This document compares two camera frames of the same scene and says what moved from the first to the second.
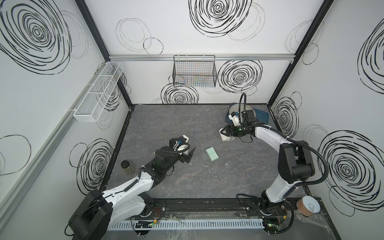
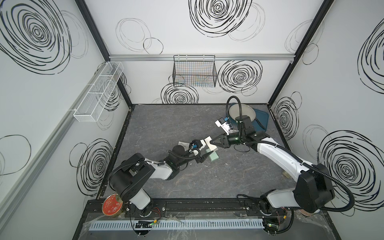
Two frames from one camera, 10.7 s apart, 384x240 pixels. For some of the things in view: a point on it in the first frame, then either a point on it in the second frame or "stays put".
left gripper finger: (189, 156) to (204, 157)
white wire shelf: (89, 109) stays put
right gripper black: (229, 129) to (225, 143)
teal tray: (261, 116) stays put
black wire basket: (196, 71) stays put
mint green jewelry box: (212, 153) stays put
